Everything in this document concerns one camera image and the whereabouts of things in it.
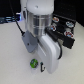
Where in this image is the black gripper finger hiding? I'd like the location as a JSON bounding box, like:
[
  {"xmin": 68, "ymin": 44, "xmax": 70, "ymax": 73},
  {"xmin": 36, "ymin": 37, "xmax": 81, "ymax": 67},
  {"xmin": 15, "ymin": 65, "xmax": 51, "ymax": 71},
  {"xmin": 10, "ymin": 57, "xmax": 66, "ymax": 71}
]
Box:
[{"xmin": 40, "ymin": 62, "xmax": 45, "ymax": 71}]

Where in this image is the black cable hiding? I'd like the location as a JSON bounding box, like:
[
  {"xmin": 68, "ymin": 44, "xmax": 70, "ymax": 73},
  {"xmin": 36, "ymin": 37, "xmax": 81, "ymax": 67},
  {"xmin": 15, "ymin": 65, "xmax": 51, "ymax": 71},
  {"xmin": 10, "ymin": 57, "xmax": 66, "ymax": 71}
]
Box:
[{"xmin": 8, "ymin": 0, "xmax": 26, "ymax": 36}]

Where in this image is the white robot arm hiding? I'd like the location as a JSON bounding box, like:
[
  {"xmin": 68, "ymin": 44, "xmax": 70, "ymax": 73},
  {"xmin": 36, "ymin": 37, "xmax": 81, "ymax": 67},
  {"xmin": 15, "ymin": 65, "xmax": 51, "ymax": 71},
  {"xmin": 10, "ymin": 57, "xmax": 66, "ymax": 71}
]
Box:
[{"xmin": 20, "ymin": 0, "xmax": 62, "ymax": 74}]

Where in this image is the black kcup holder drawer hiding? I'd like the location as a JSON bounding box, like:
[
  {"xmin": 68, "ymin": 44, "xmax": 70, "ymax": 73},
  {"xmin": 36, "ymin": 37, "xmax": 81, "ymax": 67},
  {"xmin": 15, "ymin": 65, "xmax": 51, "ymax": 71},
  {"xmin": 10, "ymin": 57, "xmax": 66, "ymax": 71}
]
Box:
[{"xmin": 50, "ymin": 14, "xmax": 76, "ymax": 49}]

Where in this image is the green white kcup pod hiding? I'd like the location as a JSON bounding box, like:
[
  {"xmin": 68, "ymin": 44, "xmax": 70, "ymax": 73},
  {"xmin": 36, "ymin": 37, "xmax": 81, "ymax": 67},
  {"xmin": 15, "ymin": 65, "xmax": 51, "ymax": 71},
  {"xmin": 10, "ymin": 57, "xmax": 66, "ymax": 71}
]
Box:
[{"xmin": 30, "ymin": 59, "xmax": 38, "ymax": 68}]

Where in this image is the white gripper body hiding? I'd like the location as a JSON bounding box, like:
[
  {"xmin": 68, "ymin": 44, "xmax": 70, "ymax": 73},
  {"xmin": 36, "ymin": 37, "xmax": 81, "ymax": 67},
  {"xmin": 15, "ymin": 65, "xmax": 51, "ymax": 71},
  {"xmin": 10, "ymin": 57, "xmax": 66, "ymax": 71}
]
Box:
[{"xmin": 37, "ymin": 35, "xmax": 61, "ymax": 74}]

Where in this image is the dark kcup pod back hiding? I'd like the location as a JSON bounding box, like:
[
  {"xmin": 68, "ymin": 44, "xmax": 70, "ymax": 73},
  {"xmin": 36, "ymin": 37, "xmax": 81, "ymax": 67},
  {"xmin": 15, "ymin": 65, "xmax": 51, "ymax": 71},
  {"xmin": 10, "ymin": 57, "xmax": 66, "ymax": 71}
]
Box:
[{"xmin": 53, "ymin": 17, "xmax": 60, "ymax": 23}]

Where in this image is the red white kcup pod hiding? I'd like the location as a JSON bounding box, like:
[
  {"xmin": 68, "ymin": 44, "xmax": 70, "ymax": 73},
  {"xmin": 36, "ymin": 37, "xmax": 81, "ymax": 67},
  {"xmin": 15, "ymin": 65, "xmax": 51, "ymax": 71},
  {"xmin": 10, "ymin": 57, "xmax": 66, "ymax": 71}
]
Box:
[{"xmin": 65, "ymin": 31, "xmax": 73, "ymax": 37}]

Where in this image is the blue white kcup pod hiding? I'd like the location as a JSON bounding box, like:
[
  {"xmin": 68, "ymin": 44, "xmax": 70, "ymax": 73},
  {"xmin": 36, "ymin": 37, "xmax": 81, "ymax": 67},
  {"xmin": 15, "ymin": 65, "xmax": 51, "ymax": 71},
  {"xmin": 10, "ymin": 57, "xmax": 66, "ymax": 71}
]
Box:
[{"xmin": 66, "ymin": 21, "xmax": 74, "ymax": 28}]

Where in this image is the red kcup pod front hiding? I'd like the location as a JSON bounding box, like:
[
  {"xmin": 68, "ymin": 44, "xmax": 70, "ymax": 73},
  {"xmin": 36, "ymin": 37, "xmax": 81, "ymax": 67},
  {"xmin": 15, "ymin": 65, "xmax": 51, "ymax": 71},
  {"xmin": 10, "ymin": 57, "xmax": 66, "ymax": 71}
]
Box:
[{"xmin": 50, "ymin": 24, "xmax": 57, "ymax": 31}]

